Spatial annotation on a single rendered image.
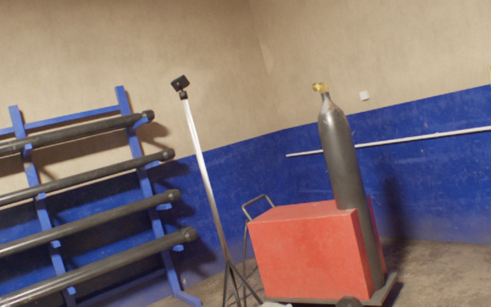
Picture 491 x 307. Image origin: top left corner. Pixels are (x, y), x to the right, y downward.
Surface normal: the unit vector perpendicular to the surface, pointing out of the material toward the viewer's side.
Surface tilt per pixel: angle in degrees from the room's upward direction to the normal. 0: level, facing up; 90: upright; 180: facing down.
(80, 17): 90
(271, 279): 90
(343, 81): 90
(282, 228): 90
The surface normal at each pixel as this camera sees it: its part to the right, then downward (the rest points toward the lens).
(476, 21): -0.80, 0.25
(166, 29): 0.54, -0.09
